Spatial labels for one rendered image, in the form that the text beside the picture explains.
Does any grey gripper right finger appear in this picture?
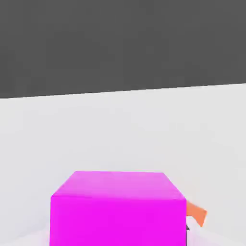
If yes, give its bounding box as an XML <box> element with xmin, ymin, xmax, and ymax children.
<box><xmin>185</xmin><ymin>216</ymin><xmax>213</xmax><ymax>246</ymax></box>

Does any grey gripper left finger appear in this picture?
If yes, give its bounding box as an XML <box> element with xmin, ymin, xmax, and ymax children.
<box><xmin>26</xmin><ymin>229</ymin><xmax>51</xmax><ymax>246</ymax></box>

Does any small orange cube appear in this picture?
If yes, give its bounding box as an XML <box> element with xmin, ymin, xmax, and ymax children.
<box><xmin>185</xmin><ymin>199</ymin><xmax>208</xmax><ymax>228</ymax></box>

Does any small magenta cube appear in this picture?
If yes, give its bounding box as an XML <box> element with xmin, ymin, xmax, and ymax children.
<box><xmin>49</xmin><ymin>170</ymin><xmax>187</xmax><ymax>246</ymax></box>

